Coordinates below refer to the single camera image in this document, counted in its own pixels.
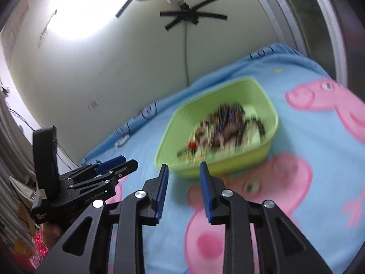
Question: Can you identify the green plastic basket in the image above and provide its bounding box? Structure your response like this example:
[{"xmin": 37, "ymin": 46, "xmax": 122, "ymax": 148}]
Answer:
[{"xmin": 154, "ymin": 76, "xmax": 279, "ymax": 180}]

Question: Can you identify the blue cartoon pig printed blanket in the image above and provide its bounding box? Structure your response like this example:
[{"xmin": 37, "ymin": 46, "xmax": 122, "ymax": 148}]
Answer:
[{"xmin": 81, "ymin": 43, "xmax": 365, "ymax": 274}]

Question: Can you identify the dark brown bead bracelet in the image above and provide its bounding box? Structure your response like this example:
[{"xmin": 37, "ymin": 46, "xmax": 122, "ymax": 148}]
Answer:
[{"xmin": 245, "ymin": 116, "xmax": 267, "ymax": 143}]

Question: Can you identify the black tape strip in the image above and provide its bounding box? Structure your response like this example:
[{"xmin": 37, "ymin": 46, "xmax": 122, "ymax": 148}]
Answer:
[{"xmin": 115, "ymin": 0, "xmax": 134, "ymax": 18}]

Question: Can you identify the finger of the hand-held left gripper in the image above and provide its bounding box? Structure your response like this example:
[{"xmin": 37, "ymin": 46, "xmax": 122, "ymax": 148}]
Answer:
[
  {"xmin": 68, "ymin": 160, "xmax": 139, "ymax": 195},
  {"xmin": 61, "ymin": 155, "xmax": 127, "ymax": 182}
]

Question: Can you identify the stack of papers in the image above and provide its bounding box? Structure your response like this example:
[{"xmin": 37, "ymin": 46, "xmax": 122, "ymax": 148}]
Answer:
[{"xmin": 0, "ymin": 137, "xmax": 39, "ymax": 243}]

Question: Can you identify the pile of colourful bead bracelets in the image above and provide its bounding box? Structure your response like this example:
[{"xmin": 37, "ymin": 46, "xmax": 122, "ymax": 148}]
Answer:
[{"xmin": 177, "ymin": 104, "xmax": 267, "ymax": 160}]

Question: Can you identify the grey wall cable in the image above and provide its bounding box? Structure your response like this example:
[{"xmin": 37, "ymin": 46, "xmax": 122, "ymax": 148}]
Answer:
[{"xmin": 182, "ymin": 17, "xmax": 192, "ymax": 88}]

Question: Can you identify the black tape cross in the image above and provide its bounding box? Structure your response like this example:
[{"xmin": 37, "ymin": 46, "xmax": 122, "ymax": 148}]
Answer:
[{"xmin": 160, "ymin": 0, "xmax": 229, "ymax": 31}]

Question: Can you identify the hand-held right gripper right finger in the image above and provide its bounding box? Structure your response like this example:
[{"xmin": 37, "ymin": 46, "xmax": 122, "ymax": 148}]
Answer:
[{"xmin": 199, "ymin": 161, "xmax": 334, "ymax": 274}]

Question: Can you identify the metal framed glass door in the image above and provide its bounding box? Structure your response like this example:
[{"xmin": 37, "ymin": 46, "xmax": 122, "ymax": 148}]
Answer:
[{"xmin": 242, "ymin": 0, "xmax": 351, "ymax": 92}]

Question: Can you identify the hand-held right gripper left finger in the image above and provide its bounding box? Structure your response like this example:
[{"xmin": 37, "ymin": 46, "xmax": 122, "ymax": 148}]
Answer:
[{"xmin": 34, "ymin": 163, "xmax": 169, "ymax": 274}]

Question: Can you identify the person's red patterned clothing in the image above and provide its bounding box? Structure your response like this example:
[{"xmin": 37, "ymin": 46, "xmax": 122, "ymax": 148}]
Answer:
[{"xmin": 29, "ymin": 231, "xmax": 50, "ymax": 266}]

